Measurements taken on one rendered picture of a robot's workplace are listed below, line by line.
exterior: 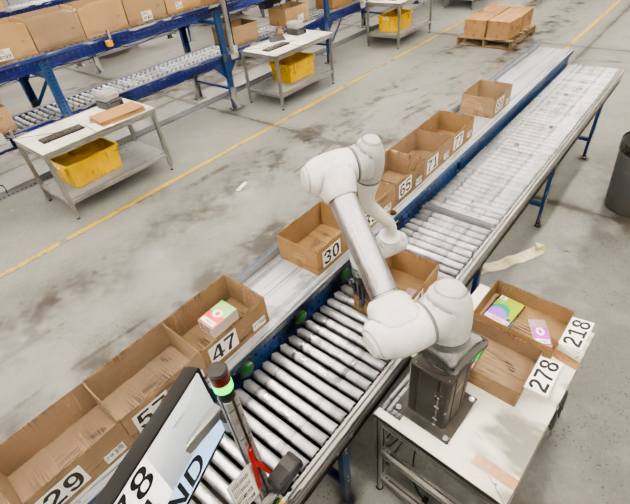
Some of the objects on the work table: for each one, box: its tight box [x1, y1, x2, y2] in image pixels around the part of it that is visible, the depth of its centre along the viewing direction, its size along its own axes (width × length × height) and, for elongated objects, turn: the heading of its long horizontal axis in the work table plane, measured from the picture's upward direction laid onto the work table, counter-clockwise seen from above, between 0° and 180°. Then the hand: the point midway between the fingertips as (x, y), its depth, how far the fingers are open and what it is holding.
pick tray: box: [468, 317, 543, 407], centre depth 200 cm, size 28×38×10 cm
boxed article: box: [528, 319, 553, 347], centre depth 212 cm, size 8×16×2 cm, turn 177°
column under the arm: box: [393, 353, 477, 445], centre depth 179 cm, size 26×26×33 cm
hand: (361, 301), depth 225 cm, fingers closed, pressing on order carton
